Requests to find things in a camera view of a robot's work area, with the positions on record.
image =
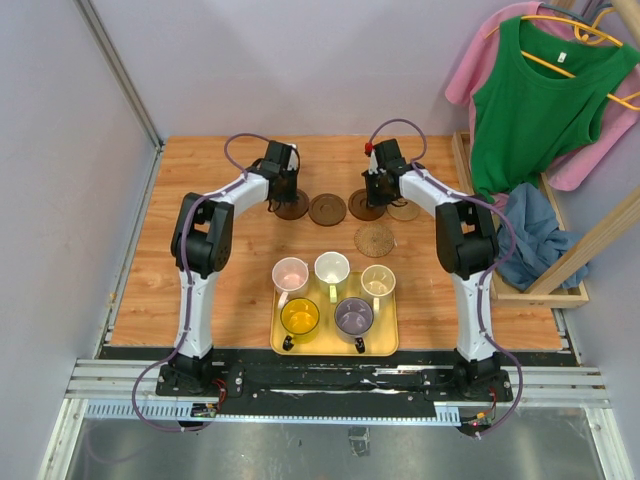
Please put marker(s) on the yellow cup black handle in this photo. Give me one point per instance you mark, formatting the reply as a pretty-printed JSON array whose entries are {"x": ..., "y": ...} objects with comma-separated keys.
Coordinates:
[{"x": 300, "y": 318}]

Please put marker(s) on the cream cup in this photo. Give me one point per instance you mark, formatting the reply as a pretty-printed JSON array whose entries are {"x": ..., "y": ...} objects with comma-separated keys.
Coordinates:
[{"x": 377, "y": 286}]

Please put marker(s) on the brown coaster top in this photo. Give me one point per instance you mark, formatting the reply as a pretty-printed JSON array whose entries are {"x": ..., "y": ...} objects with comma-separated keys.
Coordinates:
[{"x": 360, "y": 209}]

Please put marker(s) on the blue crumpled cloth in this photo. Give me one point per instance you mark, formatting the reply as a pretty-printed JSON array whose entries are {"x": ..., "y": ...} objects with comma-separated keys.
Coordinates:
[{"x": 539, "y": 240}]

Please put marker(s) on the yellow clothes hanger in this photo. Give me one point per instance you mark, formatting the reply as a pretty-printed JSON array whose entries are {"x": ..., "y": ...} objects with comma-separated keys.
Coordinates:
[{"x": 577, "y": 27}]

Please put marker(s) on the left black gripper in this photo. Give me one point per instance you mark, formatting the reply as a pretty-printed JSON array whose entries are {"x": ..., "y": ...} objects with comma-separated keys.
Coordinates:
[{"x": 292, "y": 196}]

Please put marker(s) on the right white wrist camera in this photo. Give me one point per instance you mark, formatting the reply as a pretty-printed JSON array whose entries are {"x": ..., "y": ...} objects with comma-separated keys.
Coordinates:
[{"x": 373, "y": 167}]

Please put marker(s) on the white cup green handle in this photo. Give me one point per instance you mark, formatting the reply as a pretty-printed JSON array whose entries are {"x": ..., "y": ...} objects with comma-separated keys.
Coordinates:
[{"x": 332, "y": 270}]

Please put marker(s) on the light wooden coaster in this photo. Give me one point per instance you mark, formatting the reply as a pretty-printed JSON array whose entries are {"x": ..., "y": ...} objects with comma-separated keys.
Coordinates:
[{"x": 404, "y": 212}]

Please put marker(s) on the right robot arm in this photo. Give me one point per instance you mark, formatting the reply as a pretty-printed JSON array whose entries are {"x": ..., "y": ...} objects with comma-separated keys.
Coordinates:
[{"x": 466, "y": 247}]

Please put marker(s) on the pink translucent cup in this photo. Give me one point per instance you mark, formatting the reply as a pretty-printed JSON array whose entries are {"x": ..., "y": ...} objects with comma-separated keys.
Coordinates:
[{"x": 290, "y": 276}]

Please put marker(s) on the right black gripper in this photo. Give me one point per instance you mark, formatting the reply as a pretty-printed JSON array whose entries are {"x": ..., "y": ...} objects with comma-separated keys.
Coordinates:
[{"x": 373, "y": 200}]

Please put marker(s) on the pink t-shirt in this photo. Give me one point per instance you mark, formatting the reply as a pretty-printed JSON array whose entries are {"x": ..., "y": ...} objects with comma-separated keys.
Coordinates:
[{"x": 566, "y": 172}]

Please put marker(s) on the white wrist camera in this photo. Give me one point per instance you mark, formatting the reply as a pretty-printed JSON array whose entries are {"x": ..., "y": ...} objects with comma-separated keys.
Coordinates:
[
  {"x": 294, "y": 159},
  {"x": 373, "y": 167}
]

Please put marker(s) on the aluminium corner post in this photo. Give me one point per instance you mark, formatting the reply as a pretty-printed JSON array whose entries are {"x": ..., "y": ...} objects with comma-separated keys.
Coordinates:
[{"x": 107, "y": 47}]

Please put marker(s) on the purple cup black handle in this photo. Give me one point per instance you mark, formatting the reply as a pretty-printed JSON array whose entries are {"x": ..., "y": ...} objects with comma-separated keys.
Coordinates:
[{"x": 353, "y": 319}]

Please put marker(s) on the green tank top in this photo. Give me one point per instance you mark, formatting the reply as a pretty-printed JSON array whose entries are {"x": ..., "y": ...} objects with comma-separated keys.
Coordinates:
[{"x": 528, "y": 115}]

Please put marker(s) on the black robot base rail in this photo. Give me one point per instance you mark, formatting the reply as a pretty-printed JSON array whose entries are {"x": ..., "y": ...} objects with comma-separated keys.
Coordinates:
[{"x": 256, "y": 384}]

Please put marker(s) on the brown coaster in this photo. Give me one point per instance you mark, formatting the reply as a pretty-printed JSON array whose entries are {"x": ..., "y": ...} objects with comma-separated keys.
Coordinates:
[
  {"x": 360, "y": 209},
  {"x": 293, "y": 210},
  {"x": 327, "y": 209}
]

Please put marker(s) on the brown coaster bottom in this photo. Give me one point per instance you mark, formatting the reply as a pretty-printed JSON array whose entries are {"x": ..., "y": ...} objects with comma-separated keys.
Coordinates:
[{"x": 327, "y": 209}]

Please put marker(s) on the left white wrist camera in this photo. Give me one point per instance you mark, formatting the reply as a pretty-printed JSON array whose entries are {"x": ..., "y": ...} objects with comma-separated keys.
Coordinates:
[{"x": 294, "y": 159}]

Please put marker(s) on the woven rattan coaster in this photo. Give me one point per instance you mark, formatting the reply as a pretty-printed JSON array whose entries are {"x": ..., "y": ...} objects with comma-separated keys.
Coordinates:
[{"x": 374, "y": 240}]

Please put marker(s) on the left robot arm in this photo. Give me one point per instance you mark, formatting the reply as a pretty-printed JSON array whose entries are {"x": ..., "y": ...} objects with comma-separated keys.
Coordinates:
[{"x": 201, "y": 245}]

